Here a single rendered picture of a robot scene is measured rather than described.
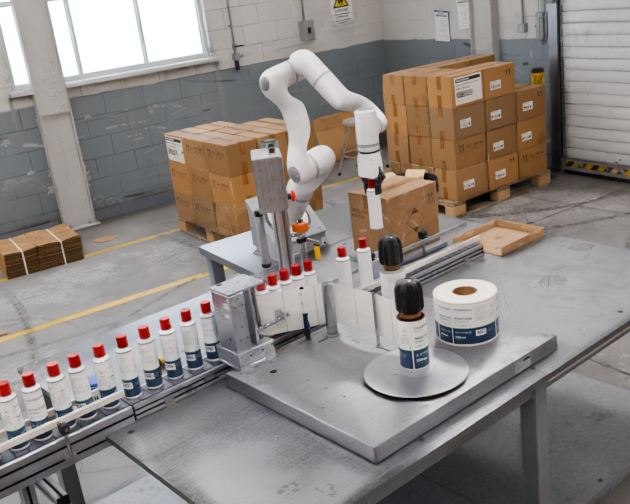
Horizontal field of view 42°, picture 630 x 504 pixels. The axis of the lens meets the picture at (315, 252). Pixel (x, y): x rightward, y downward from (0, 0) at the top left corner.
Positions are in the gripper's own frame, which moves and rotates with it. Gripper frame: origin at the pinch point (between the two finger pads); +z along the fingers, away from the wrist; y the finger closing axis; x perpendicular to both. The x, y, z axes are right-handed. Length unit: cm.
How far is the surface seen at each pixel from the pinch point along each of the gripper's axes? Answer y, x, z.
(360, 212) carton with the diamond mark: -21.6, 11.5, 16.1
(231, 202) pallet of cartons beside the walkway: -285, 115, 76
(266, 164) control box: 13, -59, -25
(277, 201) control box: 14, -57, -12
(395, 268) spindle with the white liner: 46, -36, 12
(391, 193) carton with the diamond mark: -8.7, 18.4, 7.8
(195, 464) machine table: 55, -125, 37
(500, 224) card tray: 5, 72, 35
